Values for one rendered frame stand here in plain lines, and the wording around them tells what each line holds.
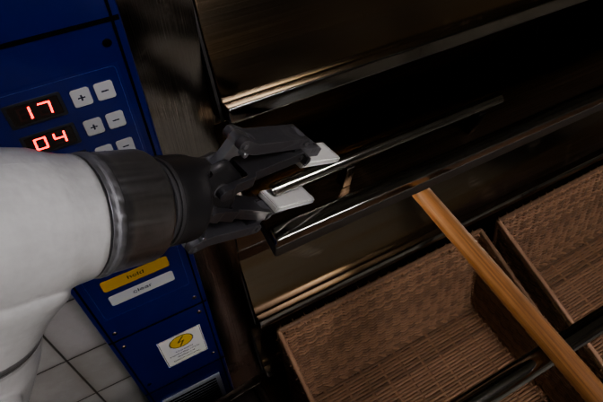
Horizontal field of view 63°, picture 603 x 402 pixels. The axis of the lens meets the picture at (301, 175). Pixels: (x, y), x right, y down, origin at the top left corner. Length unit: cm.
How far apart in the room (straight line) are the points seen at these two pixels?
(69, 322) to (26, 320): 47
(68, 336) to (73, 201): 54
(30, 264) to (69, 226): 3
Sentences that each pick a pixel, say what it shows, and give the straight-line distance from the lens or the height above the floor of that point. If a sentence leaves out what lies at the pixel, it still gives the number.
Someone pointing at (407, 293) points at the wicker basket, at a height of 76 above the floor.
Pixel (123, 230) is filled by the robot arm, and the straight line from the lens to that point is 35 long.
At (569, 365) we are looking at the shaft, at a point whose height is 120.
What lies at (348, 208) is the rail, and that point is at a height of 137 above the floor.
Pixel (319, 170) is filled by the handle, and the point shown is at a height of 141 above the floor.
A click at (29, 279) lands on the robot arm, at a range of 32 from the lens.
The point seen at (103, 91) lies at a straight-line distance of 49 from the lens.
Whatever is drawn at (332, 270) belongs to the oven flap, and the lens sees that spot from 100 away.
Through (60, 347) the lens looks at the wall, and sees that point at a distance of 87.
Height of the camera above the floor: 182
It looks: 49 degrees down
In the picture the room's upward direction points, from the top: straight up
